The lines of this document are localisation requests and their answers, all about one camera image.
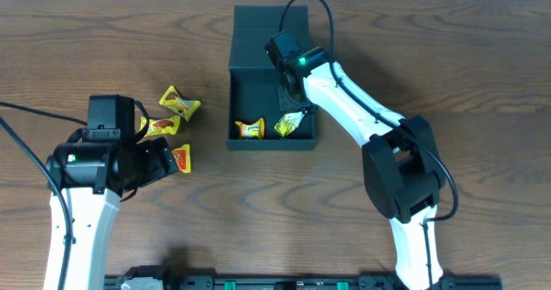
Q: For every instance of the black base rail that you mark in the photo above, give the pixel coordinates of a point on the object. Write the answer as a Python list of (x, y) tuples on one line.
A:
[(159, 277)]

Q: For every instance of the black open gift box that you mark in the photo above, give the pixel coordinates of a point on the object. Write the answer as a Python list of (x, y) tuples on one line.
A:
[(254, 84)]

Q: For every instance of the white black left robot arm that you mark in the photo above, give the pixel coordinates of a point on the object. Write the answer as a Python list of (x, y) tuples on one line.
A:
[(92, 178)]

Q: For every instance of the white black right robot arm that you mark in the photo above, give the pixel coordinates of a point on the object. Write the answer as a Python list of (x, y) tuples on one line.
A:
[(401, 175)]

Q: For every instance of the yellow orange snack packet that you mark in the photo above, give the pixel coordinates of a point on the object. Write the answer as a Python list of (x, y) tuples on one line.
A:
[(182, 158)]

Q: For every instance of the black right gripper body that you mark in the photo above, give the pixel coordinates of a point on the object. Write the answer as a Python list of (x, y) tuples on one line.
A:
[(290, 104)]

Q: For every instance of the yellow Apollo cake packet far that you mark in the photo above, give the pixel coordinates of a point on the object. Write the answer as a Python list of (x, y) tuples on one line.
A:
[(183, 107)]

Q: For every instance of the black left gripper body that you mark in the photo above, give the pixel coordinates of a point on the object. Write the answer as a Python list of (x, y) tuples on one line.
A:
[(150, 164)]

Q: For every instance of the yellow Julie's peanut butter packet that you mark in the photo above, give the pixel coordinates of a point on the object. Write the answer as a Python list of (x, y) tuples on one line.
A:
[(254, 130)]

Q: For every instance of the yellow Apollo cake packet middle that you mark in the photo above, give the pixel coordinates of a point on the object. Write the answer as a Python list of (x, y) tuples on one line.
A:
[(166, 126)]

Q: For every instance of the green yellow snack packet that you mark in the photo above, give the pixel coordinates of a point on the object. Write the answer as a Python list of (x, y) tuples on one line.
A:
[(288, 123)]

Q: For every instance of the yellow apollo cake packet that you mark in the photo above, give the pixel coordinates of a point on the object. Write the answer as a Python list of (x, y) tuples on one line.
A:
[(166, 126), (183, 107)]

